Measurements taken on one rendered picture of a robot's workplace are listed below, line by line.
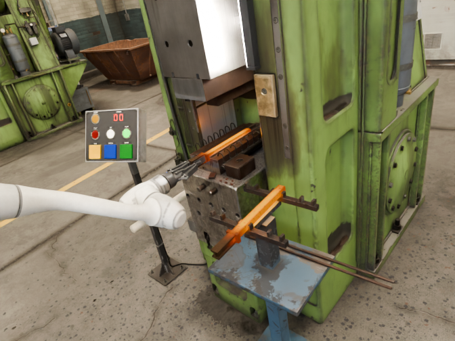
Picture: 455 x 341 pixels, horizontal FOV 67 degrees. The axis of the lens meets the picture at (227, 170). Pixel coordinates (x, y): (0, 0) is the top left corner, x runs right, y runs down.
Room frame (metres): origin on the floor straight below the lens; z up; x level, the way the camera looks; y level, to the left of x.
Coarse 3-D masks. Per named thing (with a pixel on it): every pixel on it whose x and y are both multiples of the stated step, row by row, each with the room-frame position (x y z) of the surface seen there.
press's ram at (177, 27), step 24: (168, 0) 1.49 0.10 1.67; (192, 0) 1.39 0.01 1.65; (216, 0) 1.45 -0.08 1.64; (168, 24) 1.51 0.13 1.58; (192, 24) 1.40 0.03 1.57; (216, 24) 1.43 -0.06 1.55; (240, 24) 1.53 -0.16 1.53; (168, 48) 1.54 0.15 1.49; (192, 48) 1.42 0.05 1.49; (216, 48) 1.42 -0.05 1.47; (240, 48) 1.51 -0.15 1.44; (168, 72) 1.57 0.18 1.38; (192, 72) 1.45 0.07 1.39; (216, 72) 1.40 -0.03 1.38
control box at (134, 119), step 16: (96, 112) 1.86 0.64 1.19; (112, 112) 1.81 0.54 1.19; (128, 112) 1.77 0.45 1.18; (144, 112) 1.80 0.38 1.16; (96, 128) 1.82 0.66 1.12; (112, 128) 1.78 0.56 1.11; (128, 128) 1.73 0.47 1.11; (144, 128) 1.76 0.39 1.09; (96, 144) 1.78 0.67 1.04; (112, 144) 1.73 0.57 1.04; (144, 144) 1.72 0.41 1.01; (96, 160) 1.73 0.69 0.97; (112, 160) 1.69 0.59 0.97; (128, 160) 1.66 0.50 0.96; (144, 160) 1.68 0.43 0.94
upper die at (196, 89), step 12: (228, 72) 1.52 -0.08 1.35; (240, 72) 1.57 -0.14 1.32; (252, 72) 1.63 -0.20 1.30; (180, 84) 1.52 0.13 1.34; (192, 84) 1.46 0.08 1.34; (204, 84) 1.42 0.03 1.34; (216, 84) 1.46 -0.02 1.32; (228, 84) 1.51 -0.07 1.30; (240, 84) 1.57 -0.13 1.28; (180, 96) 1.53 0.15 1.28; (192, 96) 1.47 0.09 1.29; (204, 96) 1.41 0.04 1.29; (216, 96) 1.46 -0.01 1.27
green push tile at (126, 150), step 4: (124, 144) 1.70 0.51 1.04; (128, 144) 1.69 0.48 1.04; (132, 144) 1.68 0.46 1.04; (120, 148) 1.70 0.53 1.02; (124, 148) 1.69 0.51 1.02; (128, 148) 1.68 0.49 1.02; (132, 148) 1.67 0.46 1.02; (120, 152) 1.69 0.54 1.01; (124, 152) 1.68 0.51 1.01; (128, 152) 1.67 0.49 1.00; (132, 152) 1.66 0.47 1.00; (120, 156) 1.68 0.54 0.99; (124, 156) 1.67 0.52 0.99; (128, 156) 1.66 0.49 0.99; (132, 156) 1.66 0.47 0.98
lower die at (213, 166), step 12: (228, 132) 1.75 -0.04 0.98; (252, 132) 1.66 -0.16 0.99; (216, 144) 1.60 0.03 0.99; (228, 144) 1.55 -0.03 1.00; (240, 144) 1.54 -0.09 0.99; (252, 144) 1.58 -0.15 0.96; (192, 156) 1.54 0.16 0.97; (216, 156) 1.45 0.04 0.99; (228, 156) 1.46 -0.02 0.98; (204, 168) 1.49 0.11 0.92; (216, 168) 1.43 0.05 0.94
